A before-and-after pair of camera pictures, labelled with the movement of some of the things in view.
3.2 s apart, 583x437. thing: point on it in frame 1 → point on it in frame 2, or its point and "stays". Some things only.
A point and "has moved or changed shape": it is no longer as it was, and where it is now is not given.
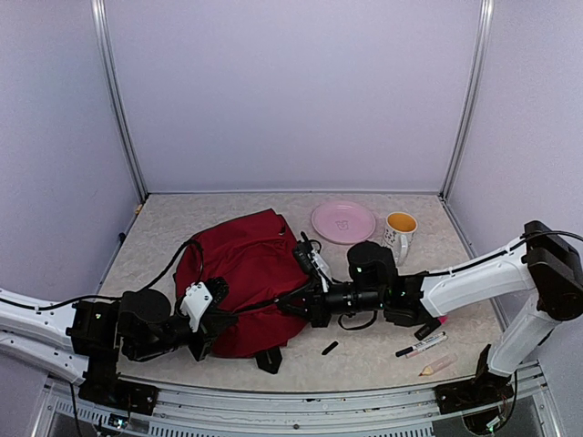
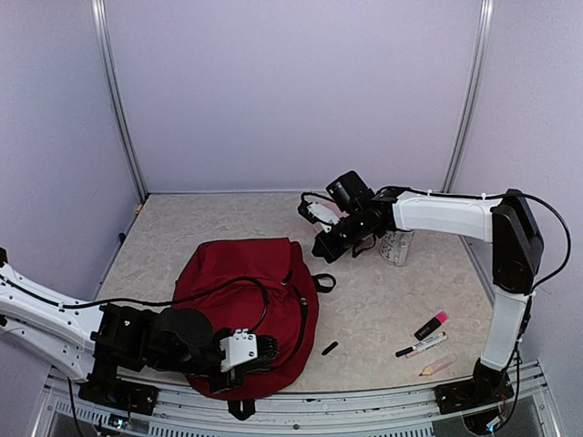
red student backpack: x=256 y=258 has moved or changed shape
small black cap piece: x=330 y=348 stays
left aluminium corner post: x=118 y=98 stays
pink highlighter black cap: x=430 y=328 stays
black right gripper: x=314 y=310 → x=330 y=252
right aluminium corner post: x=485 y=25 stays
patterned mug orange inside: x=399 y=230 stays
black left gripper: x=209 y=331 → x=235 y=378
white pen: x=428 y=345 stays
